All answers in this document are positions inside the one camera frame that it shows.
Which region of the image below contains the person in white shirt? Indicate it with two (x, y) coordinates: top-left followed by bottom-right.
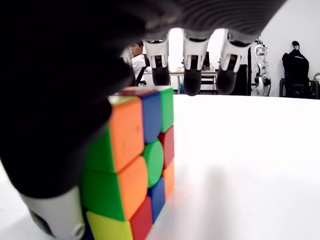
(130, 41), (147, 87)

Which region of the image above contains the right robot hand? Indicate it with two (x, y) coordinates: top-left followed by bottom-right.
(0, 0), (288, 240)

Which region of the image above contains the white humanoid robot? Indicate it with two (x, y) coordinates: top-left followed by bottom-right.
(253, 39), (273, 97)

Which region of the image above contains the multicoloured Rubik's cube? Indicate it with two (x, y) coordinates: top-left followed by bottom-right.
(81, 85), (176, 240)

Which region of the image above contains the black gantry pole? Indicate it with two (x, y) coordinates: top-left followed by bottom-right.
(247, 46), (252, 96)

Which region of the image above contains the black cabinet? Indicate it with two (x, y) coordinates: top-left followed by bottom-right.
(231, 63), (249, 96)

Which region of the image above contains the white desk with wooden edge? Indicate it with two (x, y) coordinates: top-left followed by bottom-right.
(168, 70), (220, 95)

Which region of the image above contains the black computer monitor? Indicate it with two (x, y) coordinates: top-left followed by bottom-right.
(202, 51), (211, 71)

